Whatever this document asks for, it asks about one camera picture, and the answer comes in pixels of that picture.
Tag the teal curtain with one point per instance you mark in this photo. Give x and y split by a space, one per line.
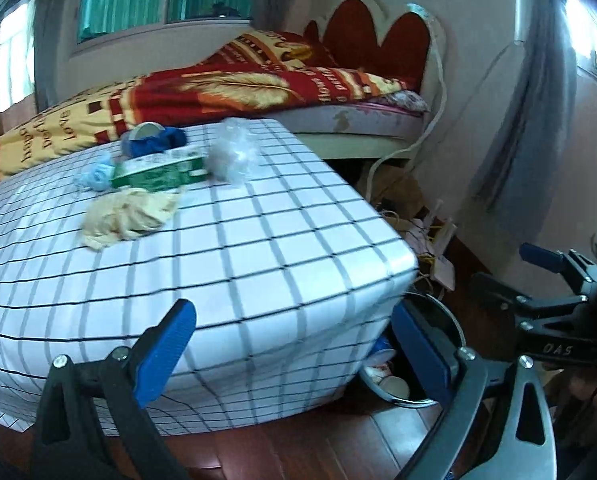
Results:
128 0

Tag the green white carton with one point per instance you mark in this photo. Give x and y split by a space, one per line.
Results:
158 172

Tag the light blue wrapper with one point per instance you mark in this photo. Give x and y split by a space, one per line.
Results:
96 175

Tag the black trash bin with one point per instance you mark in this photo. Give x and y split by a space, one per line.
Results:
446 320

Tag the clear plastic bag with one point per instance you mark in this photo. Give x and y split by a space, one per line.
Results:
233 155

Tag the person's right hand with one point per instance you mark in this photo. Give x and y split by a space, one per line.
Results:
583 387

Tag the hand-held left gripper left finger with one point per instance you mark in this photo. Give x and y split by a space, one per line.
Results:
163 355

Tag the yellow plastic bag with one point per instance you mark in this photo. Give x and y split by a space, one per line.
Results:
128 215

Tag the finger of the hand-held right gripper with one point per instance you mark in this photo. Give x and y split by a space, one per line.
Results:
498 294
540 257

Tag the bright window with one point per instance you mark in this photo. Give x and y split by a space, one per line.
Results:
13 60
588 25

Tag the table with checked cloth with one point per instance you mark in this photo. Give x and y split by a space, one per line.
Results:
228 270

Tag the bed with red-yellow blanket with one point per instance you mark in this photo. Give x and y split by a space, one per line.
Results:
203 90

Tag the brown cardboard box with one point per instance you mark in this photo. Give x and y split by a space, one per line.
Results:
393 185

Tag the grey floral mattress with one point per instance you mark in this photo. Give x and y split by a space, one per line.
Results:
368 120

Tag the white bed with red headboard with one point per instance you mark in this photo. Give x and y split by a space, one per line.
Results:
378 35

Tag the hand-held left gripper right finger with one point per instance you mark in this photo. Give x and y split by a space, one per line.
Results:
423 350

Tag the floral pillow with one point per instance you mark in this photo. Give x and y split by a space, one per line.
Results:
408 100

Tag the small dark object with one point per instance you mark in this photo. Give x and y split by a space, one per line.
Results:
223 9

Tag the dark blue bag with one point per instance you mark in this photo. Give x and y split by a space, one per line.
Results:
171 138

